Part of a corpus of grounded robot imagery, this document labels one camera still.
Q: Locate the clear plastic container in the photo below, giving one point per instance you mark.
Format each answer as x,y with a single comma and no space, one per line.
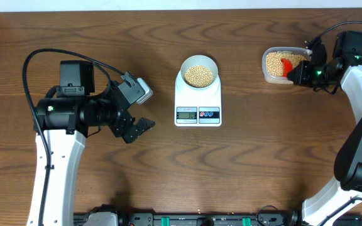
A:
293,50

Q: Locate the soybeans in bowl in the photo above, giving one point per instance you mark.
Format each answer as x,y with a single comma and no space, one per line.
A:
199,76

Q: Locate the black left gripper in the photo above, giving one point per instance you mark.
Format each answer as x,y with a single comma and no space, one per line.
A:
123,119

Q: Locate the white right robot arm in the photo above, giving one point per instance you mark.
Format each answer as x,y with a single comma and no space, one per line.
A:
344,71

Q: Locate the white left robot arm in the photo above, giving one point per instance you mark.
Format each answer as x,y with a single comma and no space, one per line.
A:
64,118

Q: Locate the pile of soybeans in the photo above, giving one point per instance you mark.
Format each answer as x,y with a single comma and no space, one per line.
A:
275,66

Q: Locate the red measuring scoop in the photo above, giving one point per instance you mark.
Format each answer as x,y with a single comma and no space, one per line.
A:
287,66

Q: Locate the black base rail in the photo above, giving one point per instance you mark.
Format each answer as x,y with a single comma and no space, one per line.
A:
107,215

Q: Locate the white digital kitchen scale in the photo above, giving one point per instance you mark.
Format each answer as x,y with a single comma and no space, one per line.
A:
198,107

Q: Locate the light grey bowl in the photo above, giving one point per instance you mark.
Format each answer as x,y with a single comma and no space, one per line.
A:
205,61

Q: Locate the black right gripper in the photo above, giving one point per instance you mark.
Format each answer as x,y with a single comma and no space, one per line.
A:
301,78

